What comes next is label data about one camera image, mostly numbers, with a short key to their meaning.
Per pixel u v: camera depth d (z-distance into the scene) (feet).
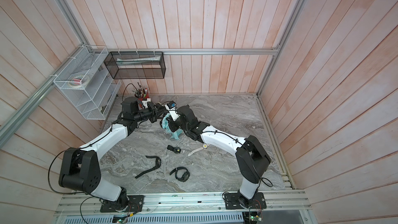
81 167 1.44
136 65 3.43
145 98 3.41
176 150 2.96
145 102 2.51
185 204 2.45
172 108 2.30
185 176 2.57
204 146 3.04
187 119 2.04
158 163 2.73
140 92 3.31
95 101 2.56
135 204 2.40
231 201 2.40
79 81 2.35
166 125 2.62
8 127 1.69
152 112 2.45
